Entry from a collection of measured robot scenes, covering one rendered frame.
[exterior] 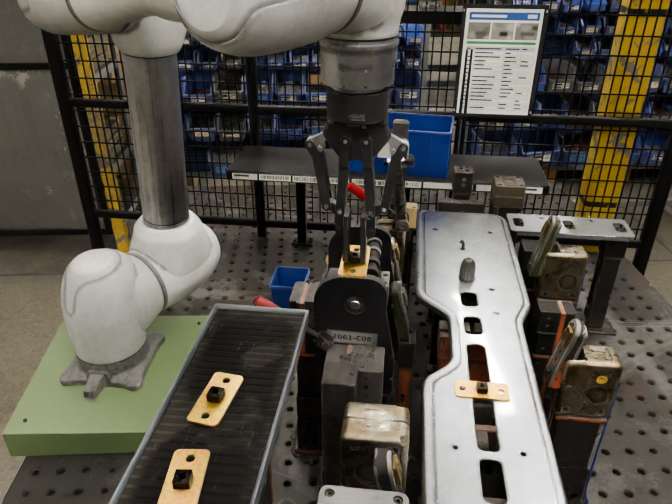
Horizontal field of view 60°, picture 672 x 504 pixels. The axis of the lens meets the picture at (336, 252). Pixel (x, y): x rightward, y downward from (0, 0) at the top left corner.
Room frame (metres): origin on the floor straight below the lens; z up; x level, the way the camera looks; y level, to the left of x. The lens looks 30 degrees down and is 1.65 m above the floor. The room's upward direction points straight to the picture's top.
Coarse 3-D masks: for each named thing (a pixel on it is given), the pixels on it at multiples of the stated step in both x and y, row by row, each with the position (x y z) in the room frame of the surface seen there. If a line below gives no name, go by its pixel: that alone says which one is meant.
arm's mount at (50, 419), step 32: (160, 320) 1.19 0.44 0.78; (192, 320) 1.19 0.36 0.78; (64, 352) 1.07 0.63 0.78; (160, 352) 1.08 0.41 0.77; (32, 384) 0.97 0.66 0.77; (160, 384) 0.97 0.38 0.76; (32, 416) 0.88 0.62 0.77; (64, 416) 0.88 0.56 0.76; (96, 416) 0.88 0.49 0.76; (128, 416) 0.88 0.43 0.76; (32, 448) 0.83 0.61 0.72; (64, 448) 0.84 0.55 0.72; (96, 448) 0.84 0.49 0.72; (128, 448) 0.84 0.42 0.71
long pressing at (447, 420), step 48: (432, 240) 1.20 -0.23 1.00; (480, 240) 1.20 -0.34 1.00; (432, 288) 1.00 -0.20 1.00; (480, 288) 1.00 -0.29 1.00; (480, 336) 0.84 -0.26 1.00; (432, 384) 0.71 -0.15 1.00; (528, 384) 0.72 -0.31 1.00; (432, 432) 0.61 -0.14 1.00; (528, 432) 0.61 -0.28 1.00; (432, 480) 0.53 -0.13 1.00; (480, 480) 0.53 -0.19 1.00; (528, 480) 0.53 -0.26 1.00
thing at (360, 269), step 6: (354, 246) 0.75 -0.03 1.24; (354, 252) 0.71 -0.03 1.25; (348, 258) 0.70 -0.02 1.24; (354, 258) 0.70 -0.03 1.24; (366, 258) 0.71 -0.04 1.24; (342, 264) 0.69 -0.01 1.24; (348, 264) 0.69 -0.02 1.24; (354, 264) 0.69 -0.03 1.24; (360, 264) 0.69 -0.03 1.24; (366, 264) 0.69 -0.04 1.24; (342, 270) 0.68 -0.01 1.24; (348, 270) 0.68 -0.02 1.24; (354, 270) 0.68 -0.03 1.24; (360, 270) 0.68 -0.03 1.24; (366, 270) 0.68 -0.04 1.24; (342, 276) 0.67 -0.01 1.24; (348, 276) 0.67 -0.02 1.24; (354, 276) 0.66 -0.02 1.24; (360, 276) 0.66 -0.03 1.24
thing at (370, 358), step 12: (336, 348) 0.71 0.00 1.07; (348, 348) 0.71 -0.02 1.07; (360, 348) 0.71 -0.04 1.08; (372, 348) 0.71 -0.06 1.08; (384, 348) 0.71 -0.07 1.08; (336, 360) 0.69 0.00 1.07; (348, 360) 0.68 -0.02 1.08; (360, 360) 0.68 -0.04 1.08; (372, 360) 0.68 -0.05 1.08; (360, 372) 0.66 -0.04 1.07; (372, 372) 0.66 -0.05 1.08; (360, 384) 0.66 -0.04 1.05; (372, 384) 0.66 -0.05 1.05; (360, 396) 0.66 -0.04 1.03; (372, 396) 0.66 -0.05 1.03; (324, 420) 0.67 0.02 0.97; (324, 432) 0.70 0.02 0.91; (324, 444) 0.70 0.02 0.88; (324, 456) 0.70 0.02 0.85; (324, 468) 0.70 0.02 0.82; (324, 480) 0.70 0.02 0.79
